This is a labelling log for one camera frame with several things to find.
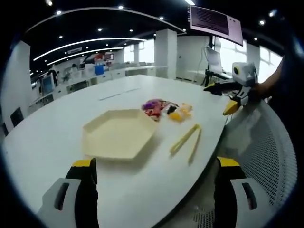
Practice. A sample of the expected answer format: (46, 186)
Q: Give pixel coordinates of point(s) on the black office chair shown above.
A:
(17, 116)

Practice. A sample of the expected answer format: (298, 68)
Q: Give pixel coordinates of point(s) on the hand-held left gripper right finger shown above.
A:
(237, 204)

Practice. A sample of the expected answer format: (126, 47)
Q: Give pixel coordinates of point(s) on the open laptop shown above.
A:
(213, 59)

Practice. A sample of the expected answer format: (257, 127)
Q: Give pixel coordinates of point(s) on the orange round toy food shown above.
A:
(175, 116)

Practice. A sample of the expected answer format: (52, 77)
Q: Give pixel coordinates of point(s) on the black toy food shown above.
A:
(171, 108)

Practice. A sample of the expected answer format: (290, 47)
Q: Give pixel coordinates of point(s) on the yellow food tongs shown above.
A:
(187, 137)

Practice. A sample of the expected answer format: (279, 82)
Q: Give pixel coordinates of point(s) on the yellow toy food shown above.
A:
(186, 109)

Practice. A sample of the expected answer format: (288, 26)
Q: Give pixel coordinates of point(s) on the blue water dispenser bottle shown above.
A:
(99, 69)

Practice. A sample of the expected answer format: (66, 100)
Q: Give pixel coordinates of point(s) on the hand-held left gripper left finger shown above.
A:
(71, 202)

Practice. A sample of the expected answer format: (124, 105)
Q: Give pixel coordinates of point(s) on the large monitor screen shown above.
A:
(213, 22)

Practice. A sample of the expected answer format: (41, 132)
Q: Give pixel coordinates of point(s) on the purple grape toy food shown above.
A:
(152, 104)

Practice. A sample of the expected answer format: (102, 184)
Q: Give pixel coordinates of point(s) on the white mesh chair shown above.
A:
(266, 147)

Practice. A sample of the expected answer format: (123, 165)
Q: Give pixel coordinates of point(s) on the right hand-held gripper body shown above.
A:
(244, 73)

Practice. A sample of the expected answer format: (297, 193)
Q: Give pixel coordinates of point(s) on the cream hexagonal container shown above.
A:
(118, 135)

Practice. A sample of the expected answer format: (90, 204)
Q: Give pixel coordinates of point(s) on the desktop computer monitor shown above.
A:
(48, 86)

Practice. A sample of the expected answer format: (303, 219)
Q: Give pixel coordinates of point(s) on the black tripod stand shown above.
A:
(209, 77)

